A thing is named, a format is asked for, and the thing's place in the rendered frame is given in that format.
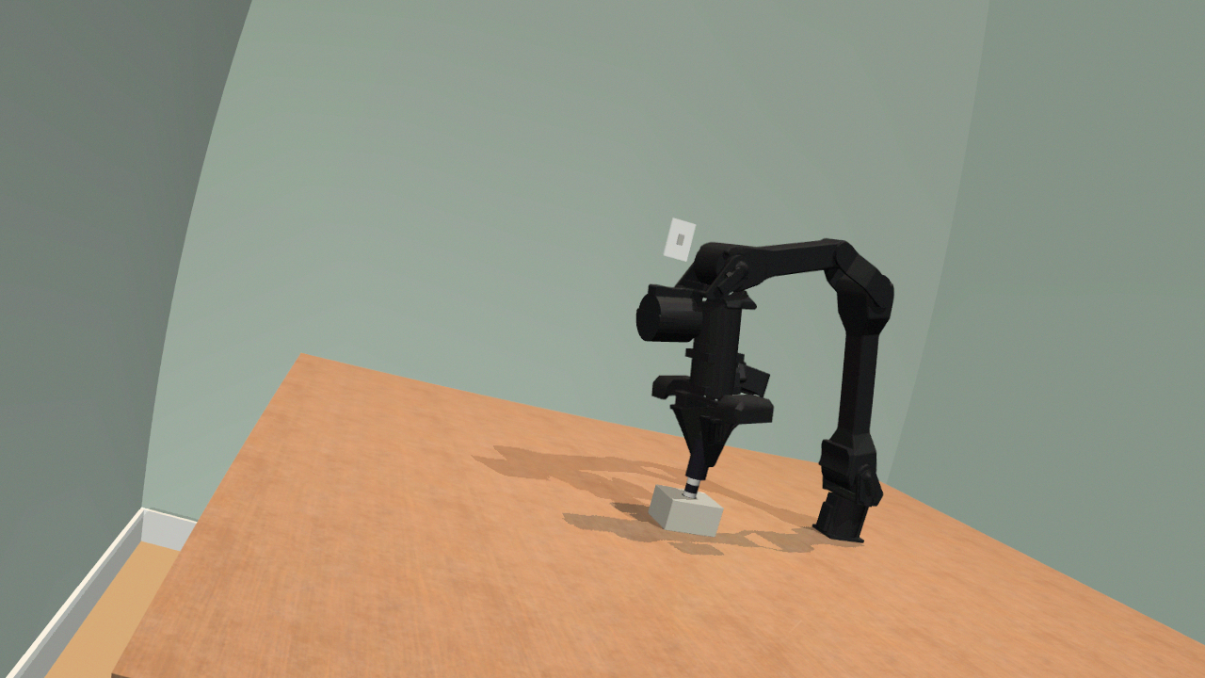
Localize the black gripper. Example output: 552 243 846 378
651 341 774 467

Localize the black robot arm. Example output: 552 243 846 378
636 238 894 543

